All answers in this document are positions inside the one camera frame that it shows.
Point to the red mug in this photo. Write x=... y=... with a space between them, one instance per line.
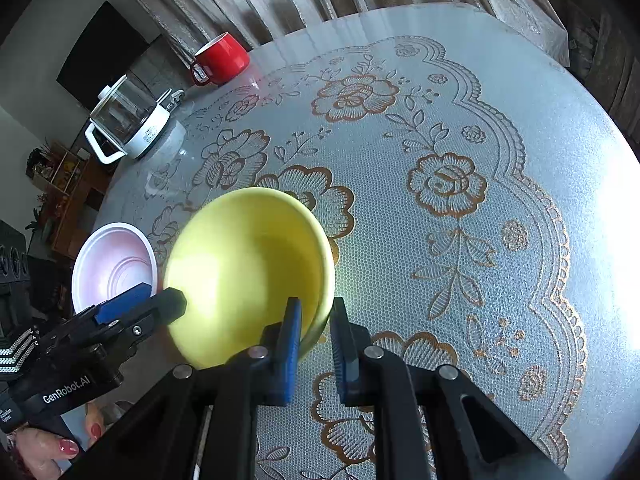
x=225 y=60

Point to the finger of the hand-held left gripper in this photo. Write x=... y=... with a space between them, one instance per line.
x=160 y=310
x=125 y=302

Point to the person's left hand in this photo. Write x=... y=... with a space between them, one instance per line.
x=45 y=452

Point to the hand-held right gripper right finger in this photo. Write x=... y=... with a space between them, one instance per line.
x=342 y=355

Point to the glass electric kettle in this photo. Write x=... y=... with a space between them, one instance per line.
x=130 y=120

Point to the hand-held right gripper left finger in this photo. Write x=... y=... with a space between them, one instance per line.
x=290 y=355

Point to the wooden shelf unit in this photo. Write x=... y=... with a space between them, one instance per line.
x=75 y=200

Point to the yellow bowl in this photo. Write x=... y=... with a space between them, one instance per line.
x=240 y=270

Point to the white bowl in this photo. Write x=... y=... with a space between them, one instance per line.
x=115 y=265

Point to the lace tablecloth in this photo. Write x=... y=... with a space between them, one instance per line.
x=450 y=260

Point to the black wall television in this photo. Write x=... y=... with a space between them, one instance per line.
x=105 y=50

